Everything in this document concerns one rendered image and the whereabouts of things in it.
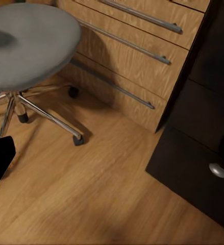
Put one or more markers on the swivel chair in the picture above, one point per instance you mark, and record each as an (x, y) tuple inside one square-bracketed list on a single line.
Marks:
[(36, 42)]

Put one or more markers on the cabinet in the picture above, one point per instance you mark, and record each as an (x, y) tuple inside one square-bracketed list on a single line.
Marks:
[(137, 55), (186, 158)]

